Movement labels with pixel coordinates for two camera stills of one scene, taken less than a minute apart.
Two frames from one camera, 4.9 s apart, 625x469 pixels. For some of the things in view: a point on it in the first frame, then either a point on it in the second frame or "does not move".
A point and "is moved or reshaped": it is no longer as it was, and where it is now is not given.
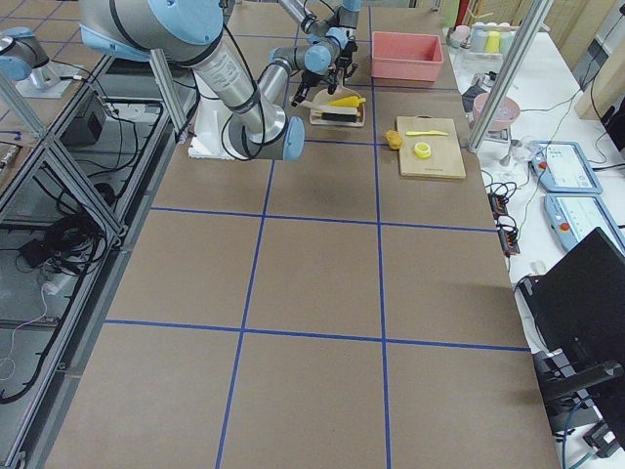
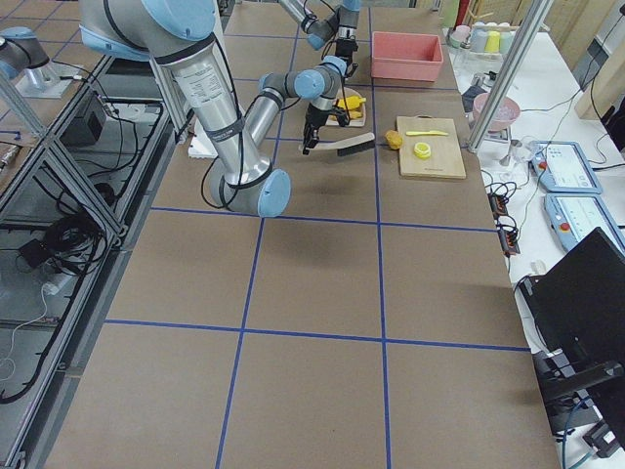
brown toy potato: (395, 139) does not move
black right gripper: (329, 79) to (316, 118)
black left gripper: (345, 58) does not move
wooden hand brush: (338, 113) is moved or reshaped
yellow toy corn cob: (351, 101) does not move
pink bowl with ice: (508, 111) does not move
